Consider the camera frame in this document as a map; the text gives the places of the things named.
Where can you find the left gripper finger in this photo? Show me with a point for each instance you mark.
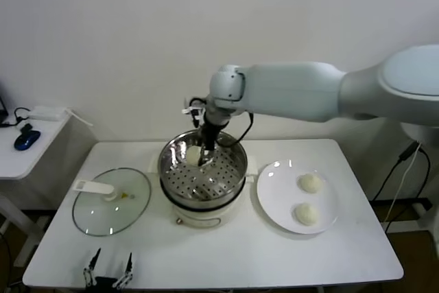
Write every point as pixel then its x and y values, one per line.
pixel 92 269
pixel 126 272

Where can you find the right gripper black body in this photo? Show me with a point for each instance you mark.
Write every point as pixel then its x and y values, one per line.
pixel 211 135

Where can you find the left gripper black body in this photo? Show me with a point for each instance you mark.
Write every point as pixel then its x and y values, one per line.
pixel 106 282

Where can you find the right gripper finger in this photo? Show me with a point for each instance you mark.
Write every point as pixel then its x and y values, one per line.
pixel 203 151
pixel 209 159

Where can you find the white steamed baozi bun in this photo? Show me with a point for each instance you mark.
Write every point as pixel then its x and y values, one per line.
pixel 310 183
pixel 305 214
pixel 192 156

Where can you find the stainless steel steamer basket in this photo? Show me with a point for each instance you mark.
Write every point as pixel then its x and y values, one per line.
pixel 205 183

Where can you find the cream electric cooker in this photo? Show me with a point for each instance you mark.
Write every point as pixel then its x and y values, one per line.
pixel 199 219

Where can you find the white round plate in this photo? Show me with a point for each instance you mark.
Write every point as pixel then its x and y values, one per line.
pixel 281 197

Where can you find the white side table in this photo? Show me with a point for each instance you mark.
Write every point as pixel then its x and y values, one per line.
pixel 20 162

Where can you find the blue computer mouse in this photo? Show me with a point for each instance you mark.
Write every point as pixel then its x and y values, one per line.
pixel 26 140

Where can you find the small black dongle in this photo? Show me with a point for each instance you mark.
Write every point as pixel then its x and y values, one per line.
pixel 25 128

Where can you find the laptop screen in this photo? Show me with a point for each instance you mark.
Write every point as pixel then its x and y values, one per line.
pixel 2 104

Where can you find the white stand base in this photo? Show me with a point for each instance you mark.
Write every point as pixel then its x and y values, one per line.
pixel 418 219

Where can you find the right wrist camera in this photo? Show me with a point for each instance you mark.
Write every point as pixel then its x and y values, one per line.
pixel 192 109

